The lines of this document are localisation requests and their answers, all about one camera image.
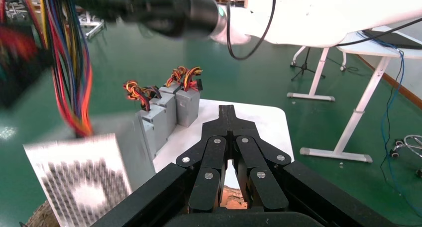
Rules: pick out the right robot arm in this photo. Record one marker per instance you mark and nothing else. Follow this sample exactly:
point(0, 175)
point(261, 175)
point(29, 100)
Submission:
point(313, 17)

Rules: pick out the chrome chair caster base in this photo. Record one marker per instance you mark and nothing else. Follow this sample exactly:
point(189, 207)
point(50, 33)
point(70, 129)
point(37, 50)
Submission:
point(394, 152)

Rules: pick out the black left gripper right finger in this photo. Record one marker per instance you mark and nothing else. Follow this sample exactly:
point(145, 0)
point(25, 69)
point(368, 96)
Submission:
point(260, 182)

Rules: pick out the black tripod stand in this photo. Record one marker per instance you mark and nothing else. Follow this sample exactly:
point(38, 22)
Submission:
point(305, 67)

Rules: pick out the white desk with legs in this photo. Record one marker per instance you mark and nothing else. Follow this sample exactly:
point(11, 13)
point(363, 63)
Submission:
point(363, 103)

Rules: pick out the grey metal frame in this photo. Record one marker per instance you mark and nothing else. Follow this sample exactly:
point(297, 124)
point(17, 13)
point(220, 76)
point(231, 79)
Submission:
point(95, 27)

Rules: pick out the black flat device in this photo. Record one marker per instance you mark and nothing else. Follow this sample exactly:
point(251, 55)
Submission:
point(399, 39)

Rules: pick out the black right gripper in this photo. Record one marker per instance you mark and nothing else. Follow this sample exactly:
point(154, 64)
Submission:
point(141, 6)

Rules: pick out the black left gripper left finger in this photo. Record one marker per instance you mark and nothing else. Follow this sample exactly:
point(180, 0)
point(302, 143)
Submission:
point(211, 172)

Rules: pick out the brown cardboard divider box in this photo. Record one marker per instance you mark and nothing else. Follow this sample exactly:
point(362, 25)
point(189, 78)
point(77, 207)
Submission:
point(43, 217)

